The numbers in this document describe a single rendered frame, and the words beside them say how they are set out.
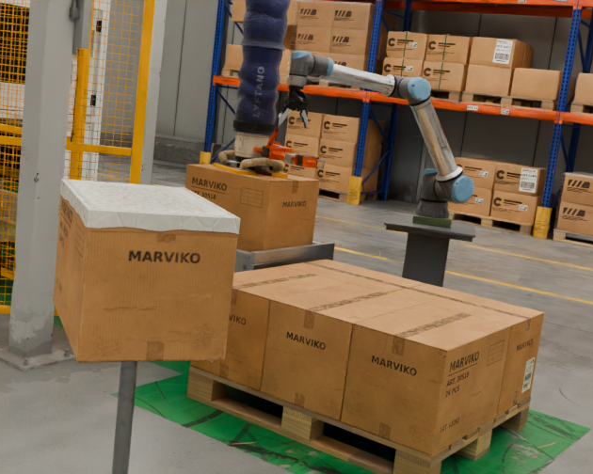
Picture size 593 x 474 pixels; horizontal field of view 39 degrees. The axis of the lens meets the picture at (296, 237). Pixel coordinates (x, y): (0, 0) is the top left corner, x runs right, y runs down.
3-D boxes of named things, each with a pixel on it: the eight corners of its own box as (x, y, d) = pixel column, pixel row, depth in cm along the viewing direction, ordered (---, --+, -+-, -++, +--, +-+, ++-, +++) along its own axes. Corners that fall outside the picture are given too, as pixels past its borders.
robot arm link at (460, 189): (459, 191, 471) (412, 71, 443) (480, 195, 456) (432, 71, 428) (440, 205, 467) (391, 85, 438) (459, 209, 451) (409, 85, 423)
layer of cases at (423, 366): (189, 365, 369) (199, 277, 362) (317, 331, 449) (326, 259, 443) (431, 456, 301) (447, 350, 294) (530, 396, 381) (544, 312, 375)
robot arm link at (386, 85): (404, 79, 455) (296, 53, 423) (418, 79, 444) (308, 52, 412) (400, 101, 456) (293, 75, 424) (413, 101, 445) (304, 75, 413)
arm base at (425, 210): (415, 213, 488) (417, 196, 486) (448, 215, 485) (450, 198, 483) (414, 215, 469) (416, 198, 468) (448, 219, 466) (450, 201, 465)
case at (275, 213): (180, 237, 453) (186, 164, 447) (230, 233, 484) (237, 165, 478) (262, 260, 417) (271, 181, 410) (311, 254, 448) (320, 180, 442)
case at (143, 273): (225, 360, 230) (241, 217, 223) (75, 362, 214) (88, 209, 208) (174, 303, 285) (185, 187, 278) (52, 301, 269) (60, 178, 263)
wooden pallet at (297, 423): (185, 396, 371) (189, 365, 369) (313, 356, 452) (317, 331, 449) (425, 494, 303) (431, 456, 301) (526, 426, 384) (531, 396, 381)
